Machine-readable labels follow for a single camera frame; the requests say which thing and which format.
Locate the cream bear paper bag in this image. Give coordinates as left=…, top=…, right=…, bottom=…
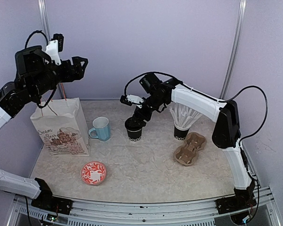
left=30, top=97, right=90, bottom=157

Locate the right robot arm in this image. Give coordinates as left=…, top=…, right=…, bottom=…
left=120, top=72, right=255, bottom=209

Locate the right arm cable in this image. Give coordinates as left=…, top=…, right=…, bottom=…
left=124, top=72, right=269, bottom=142

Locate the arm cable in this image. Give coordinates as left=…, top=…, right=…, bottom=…
left=25, top=30, right=50, bottom=49
left=124, top=72, right=269, bottom=142

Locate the aluminium post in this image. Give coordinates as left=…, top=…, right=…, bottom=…
left=219, top=0, right=247, bottom=99
left=38, top=0, right=51, bottom=40

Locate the left aluminium post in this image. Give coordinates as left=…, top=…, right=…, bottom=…
left=38, top=0, right=51, bottom=40

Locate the white wrapped straws bundle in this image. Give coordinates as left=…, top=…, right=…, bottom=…
left=169, top=104, right=202, bottom=130

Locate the red patterned bowl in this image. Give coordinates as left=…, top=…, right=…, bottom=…
left=80, top=161, right=107, bottom=186

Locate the black cup holding straws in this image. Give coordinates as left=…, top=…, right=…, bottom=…
left=174, top=124, right=190, bottom=140

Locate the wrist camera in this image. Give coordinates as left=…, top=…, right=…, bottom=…
left=45, top=33, right=64, bottom=65
left=120, top=94, right=144, bottom=108

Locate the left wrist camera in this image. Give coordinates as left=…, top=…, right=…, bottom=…
left=45, top=33, right=64, bottom=65

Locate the light blue mug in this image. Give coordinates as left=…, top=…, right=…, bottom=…
left=88, top=117, right=111, bottom=141

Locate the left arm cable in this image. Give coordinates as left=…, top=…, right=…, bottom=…
left=25, top=30, right=50, bottom=49

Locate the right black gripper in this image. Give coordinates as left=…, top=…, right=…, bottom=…
left=130, top=93, right=166, bottom=126

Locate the right aluminium post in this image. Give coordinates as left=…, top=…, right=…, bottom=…
left=219, top=0, right=247, bottom=99

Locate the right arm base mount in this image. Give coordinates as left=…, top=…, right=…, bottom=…
left=215, top=183, right=257, bottom=214

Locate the brown pulp cup carrier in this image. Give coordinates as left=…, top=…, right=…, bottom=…
left=173, top=132, right=207, bottom=166

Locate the aluminium front rail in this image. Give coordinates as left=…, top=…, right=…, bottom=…
left=5, top=187, right=283, bottom=226

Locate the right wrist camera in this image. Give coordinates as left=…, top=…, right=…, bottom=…
left=120, top=94, right=144, bottom=108

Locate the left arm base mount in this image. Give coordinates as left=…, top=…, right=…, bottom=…
left=31, top=178, right=73, bottom=215

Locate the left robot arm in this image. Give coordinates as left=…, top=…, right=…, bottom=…
left=0, top=45, right=88, bottom=210

